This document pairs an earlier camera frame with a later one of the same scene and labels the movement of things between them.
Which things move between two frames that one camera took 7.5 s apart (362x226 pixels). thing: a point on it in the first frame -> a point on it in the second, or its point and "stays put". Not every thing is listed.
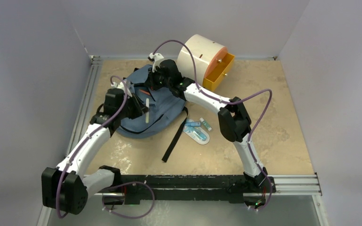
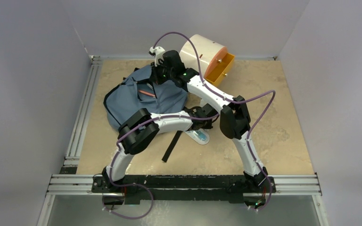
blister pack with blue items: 191,128 stays put
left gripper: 139,108 -> 208,125
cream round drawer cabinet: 207,53 stays put
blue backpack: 165,108 stays put
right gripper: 150,81 -> 155,76
